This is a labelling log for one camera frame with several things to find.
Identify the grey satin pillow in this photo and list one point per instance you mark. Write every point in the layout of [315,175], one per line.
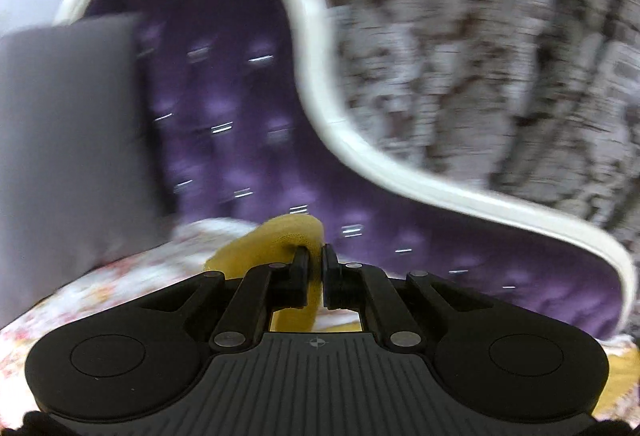
[78,185]

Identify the damask patterned curtain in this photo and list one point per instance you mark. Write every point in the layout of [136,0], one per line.
[536,100]

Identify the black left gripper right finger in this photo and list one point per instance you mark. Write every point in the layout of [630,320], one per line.
[366,290]

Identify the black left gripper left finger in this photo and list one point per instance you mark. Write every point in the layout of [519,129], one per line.
[264,290]

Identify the floral bedspread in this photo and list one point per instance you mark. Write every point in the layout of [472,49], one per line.
[182,257]

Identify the mustard yellow knit sweater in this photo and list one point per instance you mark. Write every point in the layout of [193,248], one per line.
[275,241]

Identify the purple tufted headboard white frame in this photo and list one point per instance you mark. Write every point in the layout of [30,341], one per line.
[243,96]

